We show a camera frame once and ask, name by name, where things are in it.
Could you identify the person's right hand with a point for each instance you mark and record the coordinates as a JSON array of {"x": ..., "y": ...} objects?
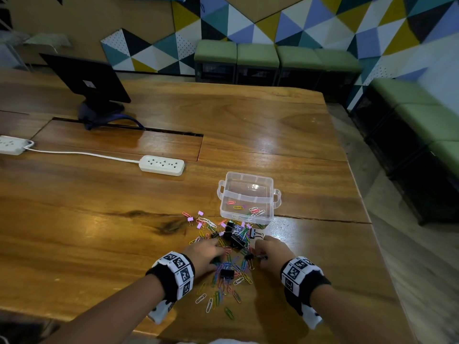
[{"x": 278, "y": 256}]

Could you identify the person's left hand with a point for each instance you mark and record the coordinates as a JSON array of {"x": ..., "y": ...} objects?
[{"x": 202, "y": 254}]

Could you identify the pile of colourful paper clips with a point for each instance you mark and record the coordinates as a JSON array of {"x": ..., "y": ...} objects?
[{"x": 222, "y": 283}]

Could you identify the clear plastic box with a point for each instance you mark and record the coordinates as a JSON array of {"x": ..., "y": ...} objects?
[{"x": 247, "y": 191}]

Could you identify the person's right forearm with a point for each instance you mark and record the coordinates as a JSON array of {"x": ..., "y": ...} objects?
[{"x": 344, "y": 318}]

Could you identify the person's left forearm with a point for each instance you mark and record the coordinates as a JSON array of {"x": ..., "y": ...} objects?
[{"x": 114, "y": 311}]

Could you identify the right wrist marker band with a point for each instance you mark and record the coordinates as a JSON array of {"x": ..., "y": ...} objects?
[{"x": 301, "y": 279}]

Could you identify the wrist marker band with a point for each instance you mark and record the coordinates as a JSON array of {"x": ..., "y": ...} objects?
[
  {"x": 174, "y": 275},
  {"x": 301, "y": 279}
]

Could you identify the left wrist marker band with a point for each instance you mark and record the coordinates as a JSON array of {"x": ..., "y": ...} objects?
[{"x": 174, "y": 275}]

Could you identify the white power strip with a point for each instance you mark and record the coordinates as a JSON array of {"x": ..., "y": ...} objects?
[
  {"x": 161, "y": 165},
  {"x": 12, "y": 145}
]

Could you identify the wooden table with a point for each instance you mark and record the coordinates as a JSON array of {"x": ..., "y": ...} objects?
[{"x": 89, "y": 218}]

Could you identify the black monitor stand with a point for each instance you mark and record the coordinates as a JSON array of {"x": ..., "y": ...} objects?
[{"x": 98, "y": 112}]

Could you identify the green cushioned stool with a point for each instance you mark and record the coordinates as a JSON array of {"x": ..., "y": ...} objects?
[
  {"x": 398, "y": 91},
  {"x": 298, "y": 56},
  {"x": 215, "y": 50},
  {"x": 257, "y": 54},
  {"x": 339, "y": 60},
  {"x": 426, "y": 121},
  {"x": 448, "y": 152}
]

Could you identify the black monitor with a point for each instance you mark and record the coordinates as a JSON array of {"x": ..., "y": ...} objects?
[{"x": 86, "y": 78}]

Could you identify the pale green chair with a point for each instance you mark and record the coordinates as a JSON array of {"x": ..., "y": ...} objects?
[{"x": 48, "y": 39}]

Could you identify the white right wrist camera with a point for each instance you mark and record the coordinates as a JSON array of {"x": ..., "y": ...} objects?
[{"x": 310, "y": 317}]

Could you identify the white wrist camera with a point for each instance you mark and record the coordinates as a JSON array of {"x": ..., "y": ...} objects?
[
  {"x": 310, "y": 317},
  {"x": 159, "y": 312}
]

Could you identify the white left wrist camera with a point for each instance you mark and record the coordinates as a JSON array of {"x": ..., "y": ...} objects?
[{"x": 159, "y": 312}]

